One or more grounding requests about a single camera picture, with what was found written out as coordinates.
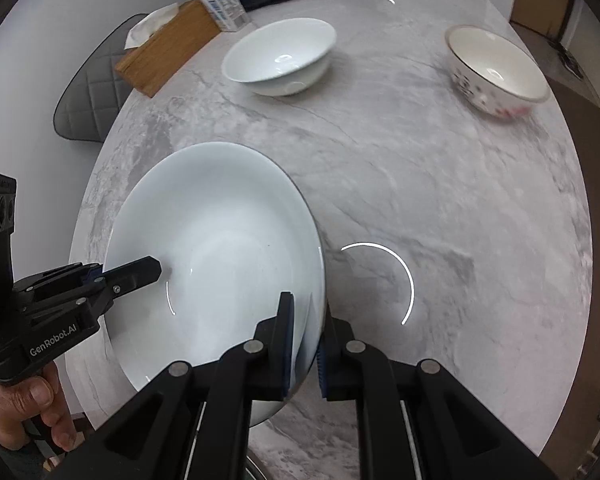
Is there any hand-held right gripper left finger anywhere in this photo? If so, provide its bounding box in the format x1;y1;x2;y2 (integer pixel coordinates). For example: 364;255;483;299
50;291;297;480

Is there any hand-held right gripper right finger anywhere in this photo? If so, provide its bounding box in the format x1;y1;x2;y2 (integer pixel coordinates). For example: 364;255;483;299
316;302;566;480

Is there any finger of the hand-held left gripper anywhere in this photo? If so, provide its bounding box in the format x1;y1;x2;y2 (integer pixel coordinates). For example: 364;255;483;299
12;262;104;295
79;255;163;319

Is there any large white bowl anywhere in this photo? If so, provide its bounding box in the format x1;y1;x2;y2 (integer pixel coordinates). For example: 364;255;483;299
102;142;327;428

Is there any small white bowl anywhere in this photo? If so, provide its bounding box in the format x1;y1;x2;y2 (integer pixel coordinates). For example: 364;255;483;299
221;17;338;98

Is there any floral cream bowl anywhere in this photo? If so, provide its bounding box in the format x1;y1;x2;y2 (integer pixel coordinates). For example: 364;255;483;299
444;25;552;122

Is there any person's left hand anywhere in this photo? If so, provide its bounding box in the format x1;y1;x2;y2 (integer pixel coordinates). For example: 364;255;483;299
0;361;80;454

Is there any grey quilted chair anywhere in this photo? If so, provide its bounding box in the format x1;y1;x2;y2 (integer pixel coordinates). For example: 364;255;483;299
52;13;153;143

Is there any wooden tissue box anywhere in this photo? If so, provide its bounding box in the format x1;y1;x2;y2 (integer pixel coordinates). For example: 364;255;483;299
114;0;223;98

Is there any white tissue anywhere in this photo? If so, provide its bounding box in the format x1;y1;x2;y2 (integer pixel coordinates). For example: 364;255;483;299
125;2;181;51

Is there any white and blue carton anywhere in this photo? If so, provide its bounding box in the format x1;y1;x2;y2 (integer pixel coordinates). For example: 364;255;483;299
196;0;252;32

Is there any brown entrance door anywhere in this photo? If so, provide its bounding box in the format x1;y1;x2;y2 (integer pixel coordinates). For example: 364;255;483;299
510;0;578;41

